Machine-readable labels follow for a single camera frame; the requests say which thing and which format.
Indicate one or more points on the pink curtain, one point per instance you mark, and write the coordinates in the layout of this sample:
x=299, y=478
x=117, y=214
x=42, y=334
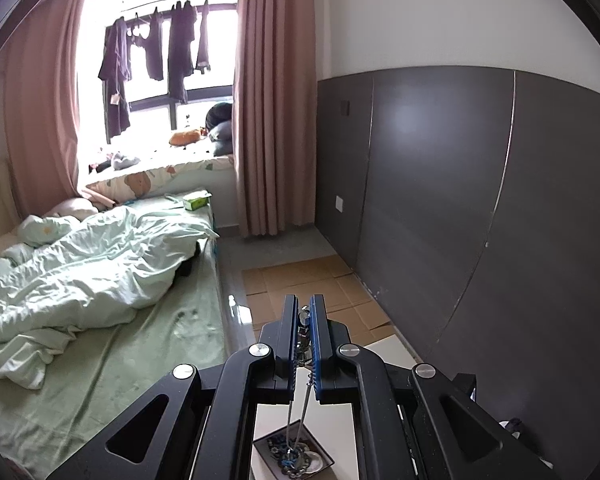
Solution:
x=41, y=110
x=274, y=115

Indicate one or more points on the light green duvet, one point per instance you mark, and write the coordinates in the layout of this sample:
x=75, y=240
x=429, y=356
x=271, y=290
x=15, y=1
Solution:
x=99, y=273

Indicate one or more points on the green bed sheet mattress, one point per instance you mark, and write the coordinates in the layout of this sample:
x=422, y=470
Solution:
x=104, y=370

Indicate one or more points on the black item on bed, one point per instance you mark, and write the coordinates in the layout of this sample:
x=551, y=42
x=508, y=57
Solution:
x=186, y=267

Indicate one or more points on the left pink curtain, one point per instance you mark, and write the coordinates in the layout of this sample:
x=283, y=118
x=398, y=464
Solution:
x=41, y=110

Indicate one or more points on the dark cushion on sill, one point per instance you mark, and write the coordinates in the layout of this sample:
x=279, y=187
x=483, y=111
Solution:
x=219, y=126

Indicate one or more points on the patterned pillow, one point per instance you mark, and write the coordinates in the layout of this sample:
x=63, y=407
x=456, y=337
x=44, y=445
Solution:
x=154, y=175

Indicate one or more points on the green tissue box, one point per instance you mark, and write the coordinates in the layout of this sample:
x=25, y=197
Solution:
x=191, y=201

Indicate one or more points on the black jewelry box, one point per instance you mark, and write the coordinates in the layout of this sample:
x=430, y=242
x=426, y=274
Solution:
x=293, y=452

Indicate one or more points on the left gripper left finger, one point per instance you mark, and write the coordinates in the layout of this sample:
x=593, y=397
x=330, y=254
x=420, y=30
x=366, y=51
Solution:
x=195, y=424

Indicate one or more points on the orange plush toy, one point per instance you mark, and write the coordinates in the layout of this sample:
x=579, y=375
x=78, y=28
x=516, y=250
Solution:
x=184, y=138

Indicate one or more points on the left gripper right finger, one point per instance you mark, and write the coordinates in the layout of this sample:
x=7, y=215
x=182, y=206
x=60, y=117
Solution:
x=411, y=423

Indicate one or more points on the hanging dark clothes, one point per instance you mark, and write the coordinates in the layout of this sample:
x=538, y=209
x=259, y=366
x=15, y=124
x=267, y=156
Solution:
x=176, y=47

